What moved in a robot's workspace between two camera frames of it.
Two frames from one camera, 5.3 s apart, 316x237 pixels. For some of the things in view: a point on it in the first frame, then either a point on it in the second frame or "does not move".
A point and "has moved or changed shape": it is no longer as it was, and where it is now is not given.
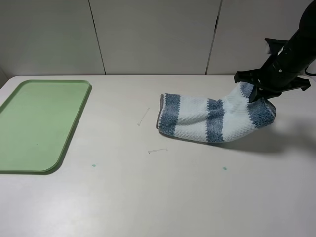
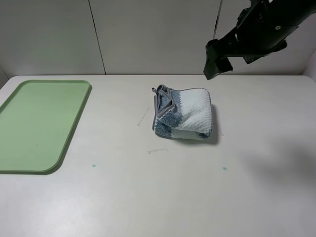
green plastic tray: x=37 y=120 does not move
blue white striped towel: x=208 y=119 has moved or changed shape
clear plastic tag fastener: x=156 y=150 does not move
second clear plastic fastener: x=148 y=107 does not move
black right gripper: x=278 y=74 to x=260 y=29
